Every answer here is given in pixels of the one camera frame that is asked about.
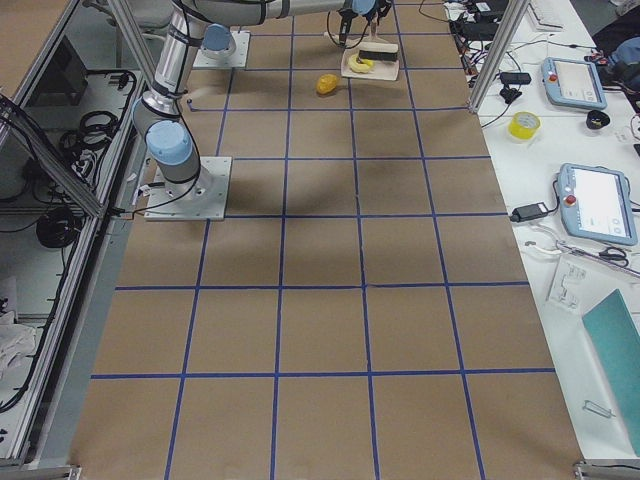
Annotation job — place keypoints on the beige hand brush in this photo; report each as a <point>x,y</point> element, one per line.
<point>373,47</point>

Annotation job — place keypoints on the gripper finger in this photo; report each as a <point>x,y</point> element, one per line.
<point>345,27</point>

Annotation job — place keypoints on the small black bowl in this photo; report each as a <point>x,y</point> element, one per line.
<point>597,120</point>

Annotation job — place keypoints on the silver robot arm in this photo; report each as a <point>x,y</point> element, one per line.
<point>217,36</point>
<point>196,26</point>

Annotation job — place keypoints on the black scissors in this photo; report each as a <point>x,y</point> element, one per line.
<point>615,256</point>

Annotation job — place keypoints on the pale pumpkin slice toy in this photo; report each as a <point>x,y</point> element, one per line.
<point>359,65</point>

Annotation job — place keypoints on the aluminium frame post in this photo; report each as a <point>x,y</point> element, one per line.
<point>511,20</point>

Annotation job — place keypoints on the beige plastic dustpan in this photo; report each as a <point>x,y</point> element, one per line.
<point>384,71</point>

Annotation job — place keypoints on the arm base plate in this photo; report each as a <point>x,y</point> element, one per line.
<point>205,199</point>
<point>234,56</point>

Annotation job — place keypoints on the black power adapter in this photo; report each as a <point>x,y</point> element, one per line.
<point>529,212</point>

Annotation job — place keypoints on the far teach pendant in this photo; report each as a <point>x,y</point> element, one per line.
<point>572,83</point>

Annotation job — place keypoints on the white crumpled cloth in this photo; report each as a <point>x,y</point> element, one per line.
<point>18,341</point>

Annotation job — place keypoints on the yellow tape roll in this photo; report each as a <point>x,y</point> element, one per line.
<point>524,125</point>

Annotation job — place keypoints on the teach pendant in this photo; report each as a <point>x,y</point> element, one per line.
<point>594,204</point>
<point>572,83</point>

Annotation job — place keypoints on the black webcam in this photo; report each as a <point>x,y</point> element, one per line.
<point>511,83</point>

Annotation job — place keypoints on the near teach pendant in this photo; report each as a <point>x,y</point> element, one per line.
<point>594,204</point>

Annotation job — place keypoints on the orange potato toy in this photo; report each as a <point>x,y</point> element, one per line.
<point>326,84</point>

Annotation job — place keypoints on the teal notebook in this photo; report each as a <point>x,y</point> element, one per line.
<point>615,338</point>

